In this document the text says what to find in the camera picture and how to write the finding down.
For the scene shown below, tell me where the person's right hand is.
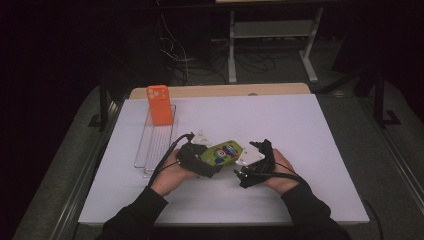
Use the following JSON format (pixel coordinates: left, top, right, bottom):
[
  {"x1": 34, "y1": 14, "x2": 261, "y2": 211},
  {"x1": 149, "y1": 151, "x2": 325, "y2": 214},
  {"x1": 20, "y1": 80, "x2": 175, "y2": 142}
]
[{"x1": 263, "y1": 148, "x2": 302, "y2": 197}]

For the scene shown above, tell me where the green cartoon phone case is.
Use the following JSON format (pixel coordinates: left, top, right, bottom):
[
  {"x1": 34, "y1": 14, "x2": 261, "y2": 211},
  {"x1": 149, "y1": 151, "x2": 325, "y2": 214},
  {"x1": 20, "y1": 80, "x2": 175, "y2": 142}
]
[{"x1": 199, "y1": 139, "x2": 247, "y2": 167}]

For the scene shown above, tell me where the tangle of floor cables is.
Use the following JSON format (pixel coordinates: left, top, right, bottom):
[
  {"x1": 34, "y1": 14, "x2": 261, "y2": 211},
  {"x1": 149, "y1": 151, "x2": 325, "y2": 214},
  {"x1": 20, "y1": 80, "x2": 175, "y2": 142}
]
[{"x1": 156, "y1": 13, "x2": 278, "y2": 86}]

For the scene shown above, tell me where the white metal desk frame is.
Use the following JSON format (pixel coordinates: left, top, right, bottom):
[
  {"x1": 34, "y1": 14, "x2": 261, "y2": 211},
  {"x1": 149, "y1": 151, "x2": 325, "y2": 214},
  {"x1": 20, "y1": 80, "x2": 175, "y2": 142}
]
[{"x1": 214, "y1": 0, "x2": 325, "y2": 84}]

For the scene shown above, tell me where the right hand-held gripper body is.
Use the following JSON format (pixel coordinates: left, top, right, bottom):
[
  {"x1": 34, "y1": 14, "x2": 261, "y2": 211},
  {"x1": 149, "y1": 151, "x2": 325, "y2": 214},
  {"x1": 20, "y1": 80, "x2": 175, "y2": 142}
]
[{"x1": 234, "y1": 143, "x2": 277, "y2": 189}]

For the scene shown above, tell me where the left hand-held gripper black cable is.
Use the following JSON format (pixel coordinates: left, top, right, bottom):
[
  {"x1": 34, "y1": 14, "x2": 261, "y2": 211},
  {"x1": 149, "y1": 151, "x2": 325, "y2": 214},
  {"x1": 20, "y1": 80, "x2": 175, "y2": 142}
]
[{"x1": 148, "y1": 132, "x2": 195, "y2": 187}]

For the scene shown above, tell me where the grey metal rail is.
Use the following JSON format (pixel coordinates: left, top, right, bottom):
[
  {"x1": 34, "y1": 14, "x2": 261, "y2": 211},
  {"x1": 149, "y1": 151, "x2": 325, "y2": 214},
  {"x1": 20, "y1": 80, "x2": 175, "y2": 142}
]
[
  {"x1": 49, "y1": 99, "x2": 124, "y2": 240},
  {"x1": 359, "y1": 96, "x2": 424, "y2": 214}
]

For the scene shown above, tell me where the clear plastic rack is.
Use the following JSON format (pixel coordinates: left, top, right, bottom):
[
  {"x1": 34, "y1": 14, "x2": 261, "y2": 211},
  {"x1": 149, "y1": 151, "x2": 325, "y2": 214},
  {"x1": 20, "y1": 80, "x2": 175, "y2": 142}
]
[{"x1": 134, "y1": 104, "x2": 179, "y2": 178}]

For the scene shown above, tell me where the black floor cable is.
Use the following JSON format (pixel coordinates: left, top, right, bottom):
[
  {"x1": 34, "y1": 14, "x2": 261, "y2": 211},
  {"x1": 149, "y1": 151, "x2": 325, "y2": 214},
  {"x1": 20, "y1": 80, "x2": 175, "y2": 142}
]
[{"x1": 363, "y1": 198, "x2": 385, "y2": 240}]

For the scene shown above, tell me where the orange phone case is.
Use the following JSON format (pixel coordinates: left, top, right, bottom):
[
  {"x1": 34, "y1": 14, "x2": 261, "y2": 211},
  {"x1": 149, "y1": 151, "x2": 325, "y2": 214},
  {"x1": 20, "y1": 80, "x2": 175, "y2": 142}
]
[{"x1": 145, "y1": 84, "x2": 174, "y2": 126}]

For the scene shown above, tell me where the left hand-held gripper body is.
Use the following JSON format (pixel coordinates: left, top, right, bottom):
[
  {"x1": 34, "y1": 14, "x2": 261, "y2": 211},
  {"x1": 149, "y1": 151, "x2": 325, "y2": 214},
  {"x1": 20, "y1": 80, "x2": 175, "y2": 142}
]
[{"x1": 175, "y1": 129, "x2": 216, "y2": 179}]

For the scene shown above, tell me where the person's left hand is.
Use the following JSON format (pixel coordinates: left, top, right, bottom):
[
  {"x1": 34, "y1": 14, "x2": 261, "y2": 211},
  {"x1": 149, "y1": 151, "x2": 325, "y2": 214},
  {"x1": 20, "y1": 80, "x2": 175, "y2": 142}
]
[{"x1": 149, "y1": 149, "x2": 198, "y2": 198}]

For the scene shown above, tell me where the black metal stand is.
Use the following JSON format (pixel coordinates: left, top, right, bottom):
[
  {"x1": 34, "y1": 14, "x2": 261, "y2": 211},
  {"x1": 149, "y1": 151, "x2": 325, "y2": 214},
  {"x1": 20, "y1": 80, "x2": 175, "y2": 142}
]
[
  {"x1": 88, "y1": 79, "x2": 116, "y2": 132},
  {"x1": 373, "y1": 66, "x2": 403, "y2": 129}
]

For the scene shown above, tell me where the right hand-held gripper black cable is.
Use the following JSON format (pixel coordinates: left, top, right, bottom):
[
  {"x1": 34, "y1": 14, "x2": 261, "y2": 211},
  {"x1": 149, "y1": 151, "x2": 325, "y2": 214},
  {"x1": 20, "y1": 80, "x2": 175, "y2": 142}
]
[{"x1": 246, "y1": 166, "x2": 309, "y2": 188}]

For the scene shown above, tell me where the light wooden board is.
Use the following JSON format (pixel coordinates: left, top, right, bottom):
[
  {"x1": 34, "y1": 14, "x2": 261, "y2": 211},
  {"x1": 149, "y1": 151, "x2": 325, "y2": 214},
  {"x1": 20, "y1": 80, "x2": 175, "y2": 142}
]
[{"x1": 129, "y1": 83, "x2": 312, "y2": 100}]

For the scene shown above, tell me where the hand-held gripper black cable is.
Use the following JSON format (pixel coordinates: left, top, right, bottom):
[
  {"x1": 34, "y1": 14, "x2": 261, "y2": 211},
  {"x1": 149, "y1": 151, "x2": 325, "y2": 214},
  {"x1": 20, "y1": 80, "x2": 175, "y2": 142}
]
[
  {"x1": 246, "y1": 166, "x2": 309, "y2": 188},
  {"x1": 148, "y1": 132, "x2": 195, "y2": 187}
]

